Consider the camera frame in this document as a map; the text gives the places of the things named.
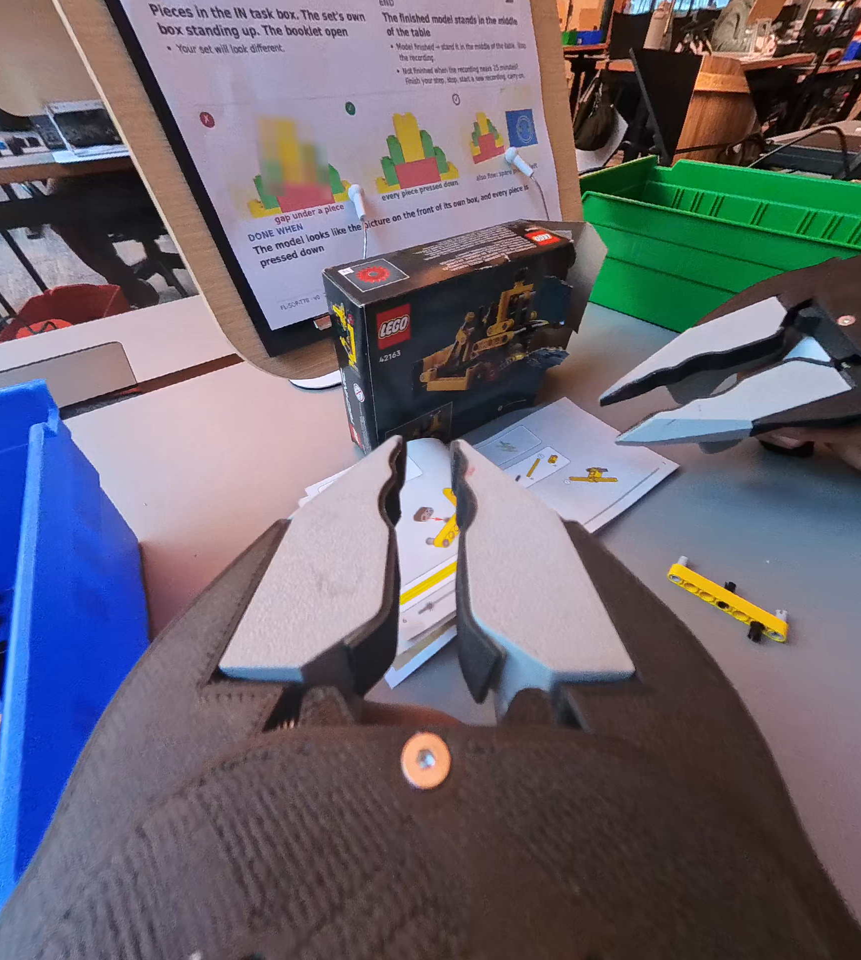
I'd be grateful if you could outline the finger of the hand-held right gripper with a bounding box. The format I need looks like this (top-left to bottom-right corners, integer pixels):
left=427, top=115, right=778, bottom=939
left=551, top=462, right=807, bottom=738
left=598, top=295, right=792, bottom=408
left=615, top=357, right=856, bottom=456

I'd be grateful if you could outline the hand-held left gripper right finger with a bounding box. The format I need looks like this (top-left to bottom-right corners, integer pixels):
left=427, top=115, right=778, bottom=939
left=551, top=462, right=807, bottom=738
left=449, top=438, right=637, bottom=721

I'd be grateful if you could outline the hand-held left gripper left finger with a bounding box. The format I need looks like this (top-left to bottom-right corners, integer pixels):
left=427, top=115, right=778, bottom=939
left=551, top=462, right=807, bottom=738
left=218, top=435, right=407, bottom=697

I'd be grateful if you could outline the blue plastic bin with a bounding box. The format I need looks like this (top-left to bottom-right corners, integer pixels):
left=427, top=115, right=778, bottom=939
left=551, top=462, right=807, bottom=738
left=0, top=378, right=151, bottom=960

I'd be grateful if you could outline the lego instruction booklet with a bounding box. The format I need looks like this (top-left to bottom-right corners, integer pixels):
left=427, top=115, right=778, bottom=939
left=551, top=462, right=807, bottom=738
left=299, top=397, right=680, bottom=690

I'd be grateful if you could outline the yellow lego beam with pins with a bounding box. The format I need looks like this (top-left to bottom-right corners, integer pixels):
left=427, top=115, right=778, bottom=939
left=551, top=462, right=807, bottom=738
left=666, top=555, right=791, bottom=645

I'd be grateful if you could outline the black lego set box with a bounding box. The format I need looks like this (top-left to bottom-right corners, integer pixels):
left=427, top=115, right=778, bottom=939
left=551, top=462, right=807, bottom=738
left=321, top=219, right=609, bottom=456

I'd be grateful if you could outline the green plastic bin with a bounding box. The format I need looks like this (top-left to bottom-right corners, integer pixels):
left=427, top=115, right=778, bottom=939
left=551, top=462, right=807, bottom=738
left=579, top=153, right=861, bottom=336

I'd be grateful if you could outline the wooden cabinet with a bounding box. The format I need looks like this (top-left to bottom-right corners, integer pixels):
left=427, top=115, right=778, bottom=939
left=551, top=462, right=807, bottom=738
left=674, top=55, right=759, bottom=163

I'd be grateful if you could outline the black chair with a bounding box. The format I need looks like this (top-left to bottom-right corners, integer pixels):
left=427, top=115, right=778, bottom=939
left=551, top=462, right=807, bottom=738
left=628, top=48, right=704, bottom=163

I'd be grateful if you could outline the red bucket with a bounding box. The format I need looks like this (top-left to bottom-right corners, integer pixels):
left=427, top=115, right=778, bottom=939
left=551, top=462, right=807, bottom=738
left=0, top=282, right=132, bottom=345

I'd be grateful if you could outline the instruction poster board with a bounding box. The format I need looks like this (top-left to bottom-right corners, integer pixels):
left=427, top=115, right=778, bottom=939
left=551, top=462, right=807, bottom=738
left=51, top=0, right=586, bottom=381

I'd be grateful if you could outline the monitor with instruction sheet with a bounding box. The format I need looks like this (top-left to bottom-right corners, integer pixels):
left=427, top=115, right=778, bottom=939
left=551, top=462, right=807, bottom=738
left=104, top=0, right=568, bottom=358

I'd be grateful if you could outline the wooden desk with keyboard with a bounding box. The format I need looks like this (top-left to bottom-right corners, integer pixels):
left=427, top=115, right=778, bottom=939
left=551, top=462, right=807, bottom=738
left=0, top=97, right=141, bottom=198

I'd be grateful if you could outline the beige rounded panel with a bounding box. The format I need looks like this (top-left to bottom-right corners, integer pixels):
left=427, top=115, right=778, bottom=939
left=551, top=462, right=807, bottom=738
left=0, top=0, right=99, bottom=118

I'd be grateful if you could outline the black cable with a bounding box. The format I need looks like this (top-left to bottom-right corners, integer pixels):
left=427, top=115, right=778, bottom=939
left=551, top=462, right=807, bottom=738
left=748, top=123, right=861, bottom=171

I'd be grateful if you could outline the white earbud with cable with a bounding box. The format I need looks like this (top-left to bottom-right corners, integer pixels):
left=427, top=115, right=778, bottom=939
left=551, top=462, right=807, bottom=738
left=346, top=183, right=373, bottom=260
left=503, top=147, right=552, bottom=220

